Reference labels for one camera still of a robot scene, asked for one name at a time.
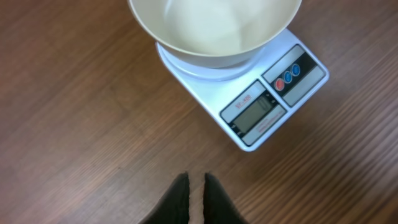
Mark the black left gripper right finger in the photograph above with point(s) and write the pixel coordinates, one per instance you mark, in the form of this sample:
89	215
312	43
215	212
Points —
218	208

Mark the white plastic bowl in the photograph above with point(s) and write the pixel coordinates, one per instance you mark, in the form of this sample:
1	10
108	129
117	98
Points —
213	33

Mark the white digital kitchen scale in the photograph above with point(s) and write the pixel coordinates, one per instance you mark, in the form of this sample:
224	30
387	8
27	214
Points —
252	100

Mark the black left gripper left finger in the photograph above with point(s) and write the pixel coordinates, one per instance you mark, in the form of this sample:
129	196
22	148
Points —
173	207

